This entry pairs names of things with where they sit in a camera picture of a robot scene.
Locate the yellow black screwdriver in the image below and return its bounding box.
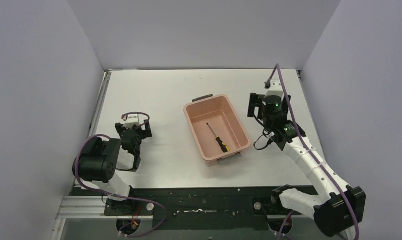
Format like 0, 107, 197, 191
206, 122, 230, 153

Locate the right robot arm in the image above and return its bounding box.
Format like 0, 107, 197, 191
247, 93, 366, 240

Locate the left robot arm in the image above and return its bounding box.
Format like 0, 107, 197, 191
72, 119, 153, 215

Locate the pink plastic bin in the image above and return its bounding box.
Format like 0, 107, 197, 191
183, 94, 251, 167

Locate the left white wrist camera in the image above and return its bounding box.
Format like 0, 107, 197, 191
120, 113, 143, 129

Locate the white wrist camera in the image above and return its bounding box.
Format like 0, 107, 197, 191
265, 80, 285, 99
120, 113, 143, 129

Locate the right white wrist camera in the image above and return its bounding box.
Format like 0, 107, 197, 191
265, 80, 285, 99

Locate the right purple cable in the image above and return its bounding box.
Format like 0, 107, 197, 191
264, 63, 361, 240

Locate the purple cable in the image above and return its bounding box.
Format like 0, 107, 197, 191
264, 63, 361, 240
73, 133, 169, 239

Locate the left aluminium side rail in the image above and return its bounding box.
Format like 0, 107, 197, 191
87, 70, 112, 137

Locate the aluminium front rail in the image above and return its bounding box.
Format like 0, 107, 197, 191
56, 194, 355, 220

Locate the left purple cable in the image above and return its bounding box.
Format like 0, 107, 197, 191
73, 133, 169, 239

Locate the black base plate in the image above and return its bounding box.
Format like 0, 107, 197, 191
70, 185, 338, 232

